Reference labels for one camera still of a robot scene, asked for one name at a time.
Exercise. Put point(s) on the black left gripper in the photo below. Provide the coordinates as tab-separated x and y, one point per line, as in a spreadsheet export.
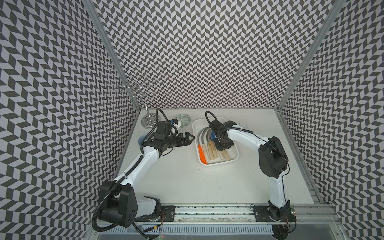
187	142

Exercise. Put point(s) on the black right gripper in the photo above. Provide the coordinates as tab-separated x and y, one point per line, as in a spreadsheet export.
220	148

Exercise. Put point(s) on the blue blade wooden handle sickle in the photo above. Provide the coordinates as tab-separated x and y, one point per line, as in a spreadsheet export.
219	153

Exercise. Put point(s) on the white plastic storage box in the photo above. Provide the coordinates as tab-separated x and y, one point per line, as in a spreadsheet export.
233	152

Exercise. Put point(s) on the orange handle small sickle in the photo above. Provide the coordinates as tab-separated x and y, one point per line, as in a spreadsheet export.
200	149

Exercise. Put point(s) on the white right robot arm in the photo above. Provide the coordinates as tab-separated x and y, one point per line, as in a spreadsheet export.
273	160

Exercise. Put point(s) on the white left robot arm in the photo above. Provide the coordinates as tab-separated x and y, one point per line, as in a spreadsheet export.
118	205

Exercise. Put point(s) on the green patterned ceramic bowl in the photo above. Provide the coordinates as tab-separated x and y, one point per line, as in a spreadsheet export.
184	120

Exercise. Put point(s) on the chrome mug tree stand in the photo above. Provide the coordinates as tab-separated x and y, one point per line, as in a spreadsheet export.
139	90

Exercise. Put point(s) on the light blue plastic cup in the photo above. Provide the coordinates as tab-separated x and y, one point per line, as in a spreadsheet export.
141	139

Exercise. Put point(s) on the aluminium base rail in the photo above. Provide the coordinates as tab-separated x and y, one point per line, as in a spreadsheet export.
307	214

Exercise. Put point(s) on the aluminium left corner post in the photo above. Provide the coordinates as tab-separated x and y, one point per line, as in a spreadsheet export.
94	18

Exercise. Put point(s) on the aluminium corner post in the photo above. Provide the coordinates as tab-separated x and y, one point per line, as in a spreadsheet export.
94	18
321	35

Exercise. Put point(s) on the aluminium right corner post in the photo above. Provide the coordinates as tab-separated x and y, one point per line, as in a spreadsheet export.
321	35

